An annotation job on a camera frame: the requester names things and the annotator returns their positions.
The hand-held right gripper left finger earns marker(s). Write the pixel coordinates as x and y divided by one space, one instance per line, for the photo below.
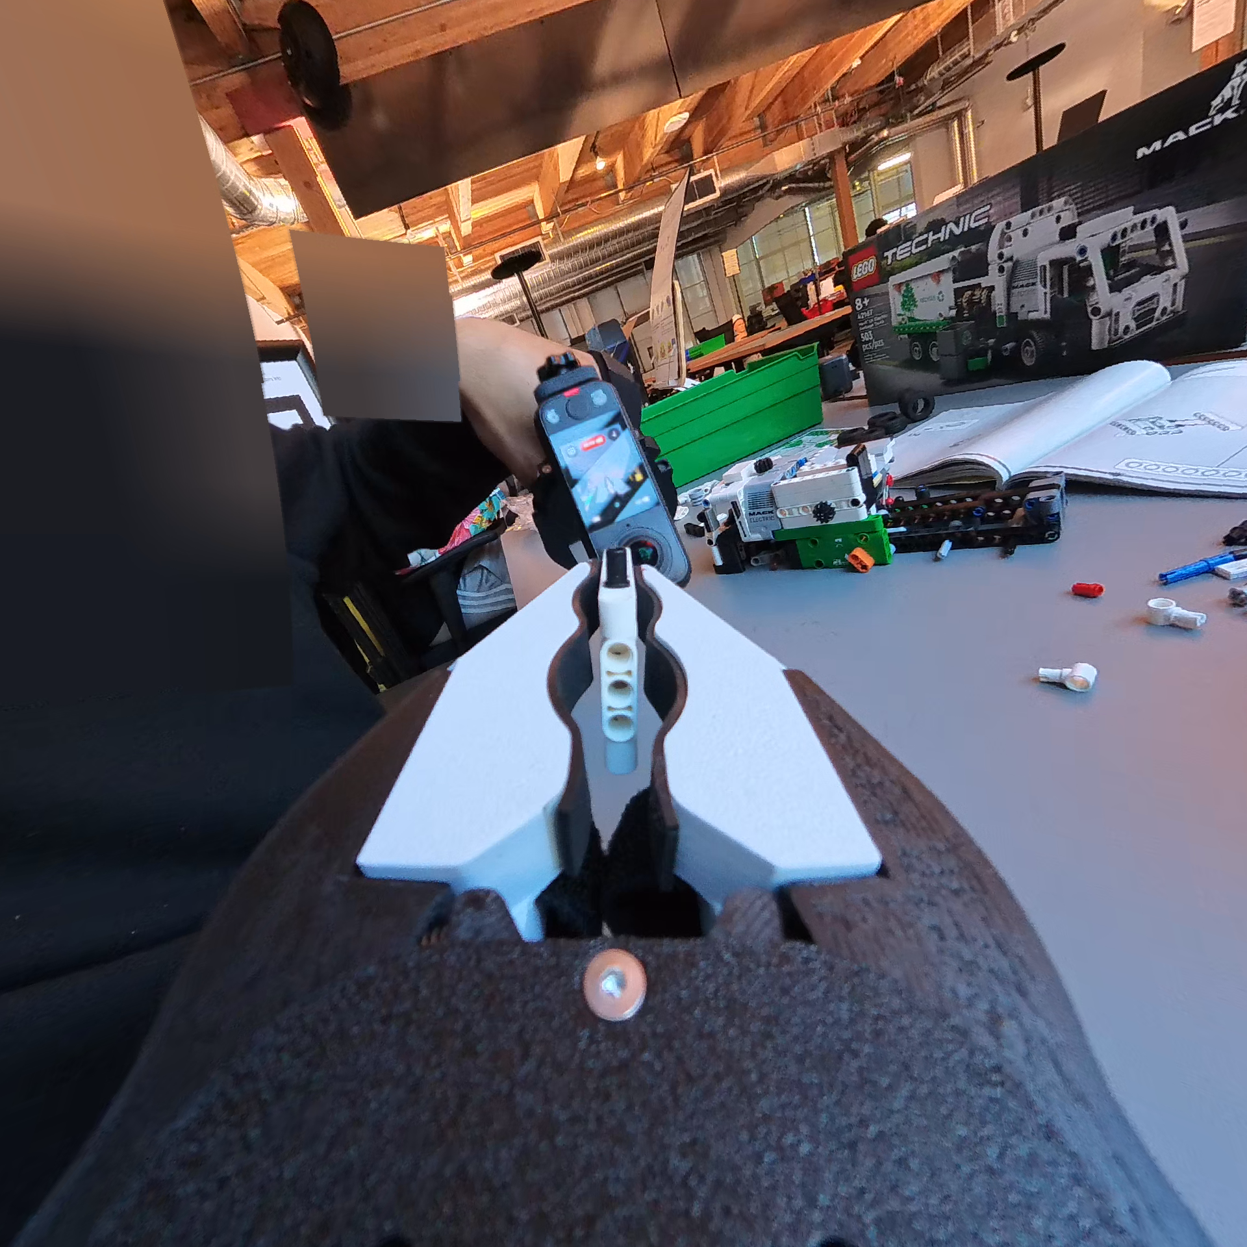
467 769

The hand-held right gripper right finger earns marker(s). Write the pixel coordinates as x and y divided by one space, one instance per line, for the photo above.
760 769

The small black lego pin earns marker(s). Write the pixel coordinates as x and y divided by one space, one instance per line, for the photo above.
617 565

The short white lego beam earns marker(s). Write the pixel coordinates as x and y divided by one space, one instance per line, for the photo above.
617 682

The person's left forearm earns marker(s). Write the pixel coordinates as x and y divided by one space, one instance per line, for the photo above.
496 389

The white lego truck model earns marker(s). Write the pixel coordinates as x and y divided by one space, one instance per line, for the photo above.
808 512

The black lego tire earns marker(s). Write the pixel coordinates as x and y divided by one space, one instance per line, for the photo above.
917 405
857 435
884 422

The lego instruction booklet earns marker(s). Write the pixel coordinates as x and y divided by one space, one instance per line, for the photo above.
1091 428

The blue lego axle pin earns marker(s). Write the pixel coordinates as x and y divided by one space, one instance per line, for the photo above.
1194 567

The lego set box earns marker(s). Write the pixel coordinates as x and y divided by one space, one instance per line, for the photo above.
1071 262

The colourful patterned cloth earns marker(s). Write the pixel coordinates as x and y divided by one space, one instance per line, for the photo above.
467 526

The green plastic bin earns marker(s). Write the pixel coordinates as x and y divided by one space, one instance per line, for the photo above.
730 414

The black chair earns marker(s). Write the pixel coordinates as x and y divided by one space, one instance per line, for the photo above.
457 604

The white standing banner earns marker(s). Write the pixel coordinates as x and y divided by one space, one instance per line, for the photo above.
667 282

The black floor lamp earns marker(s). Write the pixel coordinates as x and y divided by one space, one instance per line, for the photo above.
519 278
1036 87

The grey box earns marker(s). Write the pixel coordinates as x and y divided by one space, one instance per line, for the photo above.
839 376

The black overhead panel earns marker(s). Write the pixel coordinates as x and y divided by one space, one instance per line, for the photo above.
584 97

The black round wheel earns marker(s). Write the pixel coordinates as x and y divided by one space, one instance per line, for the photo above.
309 58

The silver air duct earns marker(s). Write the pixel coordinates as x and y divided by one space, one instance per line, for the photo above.
254 189

